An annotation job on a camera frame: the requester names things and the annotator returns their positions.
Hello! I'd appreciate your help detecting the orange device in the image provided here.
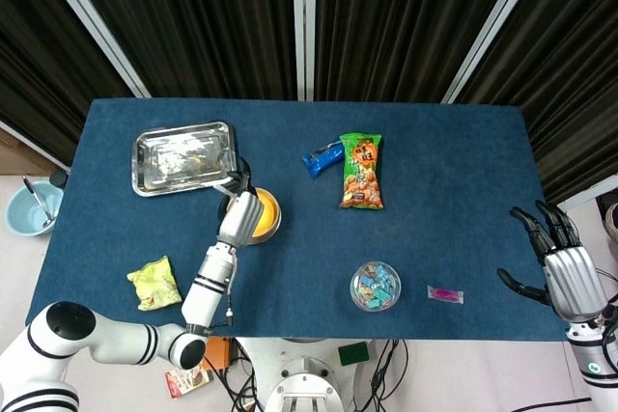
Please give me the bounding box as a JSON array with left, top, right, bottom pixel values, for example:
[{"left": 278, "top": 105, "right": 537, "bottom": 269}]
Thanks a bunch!
[{"left": 201, "top": 336, "right": 234, "bottom": 371}]

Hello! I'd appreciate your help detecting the pink sachet in clear wrapper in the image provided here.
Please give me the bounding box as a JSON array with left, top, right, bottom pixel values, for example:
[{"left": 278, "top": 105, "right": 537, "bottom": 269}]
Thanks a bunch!
[{"left": 427, "top": 285, "right": 465, "bottom": 305}]

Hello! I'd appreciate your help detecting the metal spoon with black handle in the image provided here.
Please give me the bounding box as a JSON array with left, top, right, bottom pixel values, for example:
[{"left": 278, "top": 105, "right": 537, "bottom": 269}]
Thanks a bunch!
[{"left": 21, "top": 175, "right": 55, "bottom": 229}]

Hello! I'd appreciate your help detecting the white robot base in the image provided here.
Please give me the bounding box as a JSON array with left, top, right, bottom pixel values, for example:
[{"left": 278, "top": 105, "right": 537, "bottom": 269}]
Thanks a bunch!
[{"left": 236, "top": 337, "right": 387, "bottom": 412}]

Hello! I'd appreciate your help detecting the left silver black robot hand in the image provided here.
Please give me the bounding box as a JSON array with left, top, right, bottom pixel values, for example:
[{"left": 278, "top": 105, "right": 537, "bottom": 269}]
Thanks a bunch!
[{"left": 216, "top": 156, "right": 266, "bottom": 250}]

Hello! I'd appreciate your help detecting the blue snack packet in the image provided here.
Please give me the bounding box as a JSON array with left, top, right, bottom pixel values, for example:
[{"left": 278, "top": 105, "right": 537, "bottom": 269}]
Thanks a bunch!
[{"left": 301, "top": 140, "right": 345, "bottom": 179}]

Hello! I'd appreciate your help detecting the black cable bundle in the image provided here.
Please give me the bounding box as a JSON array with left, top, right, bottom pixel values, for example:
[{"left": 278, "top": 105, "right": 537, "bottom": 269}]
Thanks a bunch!
[
  {"left": 211, "top": 367, "right": 267, "bottom": 412},
  {"left": 367, "top": 338, "right": 409, "bottom": 412}
]

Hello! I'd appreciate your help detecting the clear bowl of candies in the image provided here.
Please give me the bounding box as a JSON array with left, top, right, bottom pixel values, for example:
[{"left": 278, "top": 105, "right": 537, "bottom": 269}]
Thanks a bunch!
[{"left": 350, "top": 261, "right": 403, "bottom": 313}]

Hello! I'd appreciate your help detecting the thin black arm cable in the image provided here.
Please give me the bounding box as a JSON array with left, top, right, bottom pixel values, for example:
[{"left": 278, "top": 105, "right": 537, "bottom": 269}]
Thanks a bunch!
[{"left": 222, "top": 261, "right": 237, "bottom": 329}]

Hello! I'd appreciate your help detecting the black pleated curtain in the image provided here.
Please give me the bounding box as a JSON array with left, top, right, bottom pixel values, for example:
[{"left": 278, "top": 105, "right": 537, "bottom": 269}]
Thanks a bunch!
[
  {"left": 0, "top": 0, "right": 135, "bottom": 168},
  {"left": 57, "top": 0, "right": 296, "bottom": 101},
  {"left": 314, "top": 0, "right": 527, "bottom": 104},
  {"left": 457, "top": 0, "right": 618, "bottom": 206}
]

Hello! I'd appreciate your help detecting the orange bowl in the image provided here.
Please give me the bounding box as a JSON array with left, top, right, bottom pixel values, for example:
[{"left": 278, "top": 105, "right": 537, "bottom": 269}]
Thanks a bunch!
[{"left": 217, "top": 186, "right": 283, "bottom": 247}]

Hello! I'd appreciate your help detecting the yellow-green crumpled snack bag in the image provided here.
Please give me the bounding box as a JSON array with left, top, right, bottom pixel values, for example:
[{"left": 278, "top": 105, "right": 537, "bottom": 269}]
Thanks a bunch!
[{"left": 126, "top": 255, "right": 183, "bottom": 312}]

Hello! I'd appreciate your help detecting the dark green block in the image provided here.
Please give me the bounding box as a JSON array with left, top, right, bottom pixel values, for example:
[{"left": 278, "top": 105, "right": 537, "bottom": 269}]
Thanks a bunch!
[{"left": 337, "top": 341, "right": 371, "bottom": 367}]

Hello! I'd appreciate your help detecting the silver metal tray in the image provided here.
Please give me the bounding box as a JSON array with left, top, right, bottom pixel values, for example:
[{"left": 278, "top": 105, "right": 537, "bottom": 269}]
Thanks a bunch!
[{"left": 131, "top": 121, "right": 239, "bottom": 198}]

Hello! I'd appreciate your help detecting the white frame post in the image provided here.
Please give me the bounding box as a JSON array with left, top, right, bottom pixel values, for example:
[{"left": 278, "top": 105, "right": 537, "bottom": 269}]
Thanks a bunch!
[
  {"left": 440, "top": 0, "right": 552, "bottom": 105},
  {"left": 29, "top": 0, "right": 153, "bottom": 98},
  {"left": 291, "top": 0, "right": 318, "bottom": 102}
]

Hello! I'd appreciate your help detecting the green orange snack bag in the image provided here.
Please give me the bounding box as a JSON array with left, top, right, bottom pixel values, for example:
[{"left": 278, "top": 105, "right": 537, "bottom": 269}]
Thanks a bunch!
[{"left": 338, "top": 131, "right": 386, "bottom": 211}]

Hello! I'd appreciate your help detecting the small printed food packet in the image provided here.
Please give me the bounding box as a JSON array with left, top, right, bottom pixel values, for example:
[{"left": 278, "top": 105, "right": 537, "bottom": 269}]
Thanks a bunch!
[{"left": 164, "top": 364, "right": 211, "bottom": 400}]

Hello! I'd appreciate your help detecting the blue table cloth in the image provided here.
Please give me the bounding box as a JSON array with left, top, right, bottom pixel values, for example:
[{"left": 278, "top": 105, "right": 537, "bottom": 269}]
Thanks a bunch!
[{"left": 24, "top": 97, "right": 572, "bottom": 342}]

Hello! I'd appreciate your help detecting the light blue plastic bowl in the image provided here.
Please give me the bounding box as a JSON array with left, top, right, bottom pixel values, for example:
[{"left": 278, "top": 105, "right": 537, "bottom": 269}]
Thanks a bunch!
[{"left": 4, "top": 179, "right": 65, "bottom": 238}]

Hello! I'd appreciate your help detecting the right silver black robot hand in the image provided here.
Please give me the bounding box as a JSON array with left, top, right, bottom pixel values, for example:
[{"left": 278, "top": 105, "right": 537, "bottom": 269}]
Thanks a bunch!
[{"left": 496, "top": 199, "right": 607, "bottom": 322}]

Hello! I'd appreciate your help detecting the beige bowl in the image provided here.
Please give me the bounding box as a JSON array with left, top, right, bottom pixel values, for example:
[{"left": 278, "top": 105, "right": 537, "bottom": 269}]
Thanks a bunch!
[{"left": 250, "top": 187, "right": 282, "bottom": 240}]

